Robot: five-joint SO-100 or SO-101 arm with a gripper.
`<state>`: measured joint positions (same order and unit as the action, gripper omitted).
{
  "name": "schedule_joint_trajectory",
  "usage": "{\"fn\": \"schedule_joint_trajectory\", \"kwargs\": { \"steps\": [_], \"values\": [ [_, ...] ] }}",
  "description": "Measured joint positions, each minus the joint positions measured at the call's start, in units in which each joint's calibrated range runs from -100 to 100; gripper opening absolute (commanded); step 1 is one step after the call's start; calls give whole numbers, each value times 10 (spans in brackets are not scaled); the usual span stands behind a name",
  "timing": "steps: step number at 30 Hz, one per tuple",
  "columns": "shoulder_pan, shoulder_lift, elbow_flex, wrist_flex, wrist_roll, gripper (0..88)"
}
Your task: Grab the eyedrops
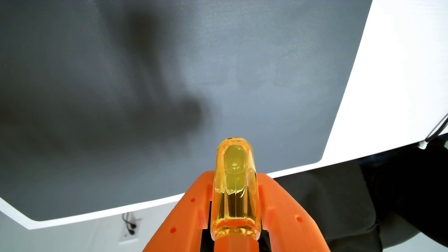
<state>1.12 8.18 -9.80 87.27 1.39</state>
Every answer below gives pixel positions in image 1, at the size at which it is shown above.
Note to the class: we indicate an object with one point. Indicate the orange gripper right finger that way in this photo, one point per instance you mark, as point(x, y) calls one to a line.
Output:
point(290, 227)

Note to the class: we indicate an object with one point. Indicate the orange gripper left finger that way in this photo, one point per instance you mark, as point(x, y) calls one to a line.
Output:
point(182, 224)

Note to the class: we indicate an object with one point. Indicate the yellow eyedrops bottle orange cap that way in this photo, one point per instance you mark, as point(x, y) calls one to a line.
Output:
point(235, 189)

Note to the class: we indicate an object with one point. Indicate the black bag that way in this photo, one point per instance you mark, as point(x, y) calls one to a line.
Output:
point(332, 203)

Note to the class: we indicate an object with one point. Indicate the grey textured mat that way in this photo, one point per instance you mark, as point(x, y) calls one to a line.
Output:
point(175, 87)

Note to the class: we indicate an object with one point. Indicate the white wall outlet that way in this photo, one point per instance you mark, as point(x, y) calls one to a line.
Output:
point(130, 227)

